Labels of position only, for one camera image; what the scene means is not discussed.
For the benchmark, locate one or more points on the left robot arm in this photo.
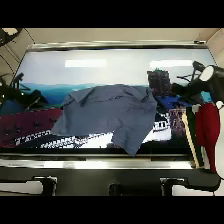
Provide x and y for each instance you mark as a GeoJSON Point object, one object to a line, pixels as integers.
{"type": "Point", "coordinates": [34, 98]}

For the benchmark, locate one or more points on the blue-grey shirt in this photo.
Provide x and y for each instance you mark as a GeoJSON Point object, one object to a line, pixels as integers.
{"type": "Point", "coordinates": [113, 113]}

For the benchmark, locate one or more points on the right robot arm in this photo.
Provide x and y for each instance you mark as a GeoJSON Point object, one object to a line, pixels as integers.
{"type": "Point", "coordinates": [214, 79]}

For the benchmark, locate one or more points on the silver frame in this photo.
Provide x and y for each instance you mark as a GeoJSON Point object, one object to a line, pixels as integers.
{"type": "Point", "coordinates": [100, 164]}

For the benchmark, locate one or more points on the red garment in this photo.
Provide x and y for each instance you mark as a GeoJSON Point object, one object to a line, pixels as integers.
{"type": "Point", "coordinates": [208, 130]}

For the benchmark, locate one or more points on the dark green striped garment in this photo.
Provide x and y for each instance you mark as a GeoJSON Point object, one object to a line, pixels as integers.
{"type": "Point", "coordinates": [192, 133]}

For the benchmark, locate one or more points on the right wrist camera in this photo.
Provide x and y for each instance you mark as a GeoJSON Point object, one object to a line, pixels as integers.
{"type": "Point", "coordinates": [198, 66]}

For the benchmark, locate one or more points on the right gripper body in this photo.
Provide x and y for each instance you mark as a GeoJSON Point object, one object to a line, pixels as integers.
{"type": "Point", "coordinates": [180, 90]}

